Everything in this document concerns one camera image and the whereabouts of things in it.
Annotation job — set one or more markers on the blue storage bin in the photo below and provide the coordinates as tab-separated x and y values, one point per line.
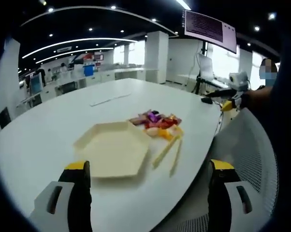
88	71

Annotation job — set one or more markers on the white mesh office chair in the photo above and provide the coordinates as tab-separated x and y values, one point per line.
247	149

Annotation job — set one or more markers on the cream hexagonal container tray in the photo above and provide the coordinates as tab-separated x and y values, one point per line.
116	152

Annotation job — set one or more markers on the small black device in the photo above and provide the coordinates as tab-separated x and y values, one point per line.
206	100

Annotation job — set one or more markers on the pale yellow chopsticks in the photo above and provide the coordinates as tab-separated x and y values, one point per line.
166	151

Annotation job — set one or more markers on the black office chair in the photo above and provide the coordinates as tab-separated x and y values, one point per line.
4	118

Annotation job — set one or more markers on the black monitor stand pole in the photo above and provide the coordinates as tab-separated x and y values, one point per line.
204	48

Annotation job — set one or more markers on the light blue screen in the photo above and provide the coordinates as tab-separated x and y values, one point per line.
36	83

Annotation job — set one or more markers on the white laptop on stand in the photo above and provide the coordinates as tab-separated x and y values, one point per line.
206	67

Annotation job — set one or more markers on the pile of candy food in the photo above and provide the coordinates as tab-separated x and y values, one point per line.
157	122

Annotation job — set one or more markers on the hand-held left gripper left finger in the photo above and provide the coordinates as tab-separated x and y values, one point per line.
73	205

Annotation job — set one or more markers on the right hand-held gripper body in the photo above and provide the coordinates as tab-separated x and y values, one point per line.
237	81

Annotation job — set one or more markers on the large computer monitor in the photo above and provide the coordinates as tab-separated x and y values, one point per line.
208	27

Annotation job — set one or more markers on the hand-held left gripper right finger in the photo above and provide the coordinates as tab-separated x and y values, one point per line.
222	205

